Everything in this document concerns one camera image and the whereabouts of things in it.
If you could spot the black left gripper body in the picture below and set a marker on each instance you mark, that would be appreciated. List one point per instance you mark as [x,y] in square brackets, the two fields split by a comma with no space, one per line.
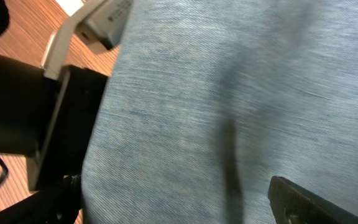
[48,121]

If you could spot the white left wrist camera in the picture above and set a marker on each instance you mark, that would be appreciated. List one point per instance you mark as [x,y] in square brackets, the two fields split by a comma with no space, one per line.
[98,24]

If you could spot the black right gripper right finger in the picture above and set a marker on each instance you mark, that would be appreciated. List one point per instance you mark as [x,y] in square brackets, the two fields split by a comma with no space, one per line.
[292,204]

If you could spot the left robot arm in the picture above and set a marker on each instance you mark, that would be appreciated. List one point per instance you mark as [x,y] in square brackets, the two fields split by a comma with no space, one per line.
[47,113]

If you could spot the light blue denim jeans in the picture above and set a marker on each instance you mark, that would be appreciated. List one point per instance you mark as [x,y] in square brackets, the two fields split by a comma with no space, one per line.
[210,99]

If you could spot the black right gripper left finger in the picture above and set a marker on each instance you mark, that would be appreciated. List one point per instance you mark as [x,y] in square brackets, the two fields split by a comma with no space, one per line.
[59,204]

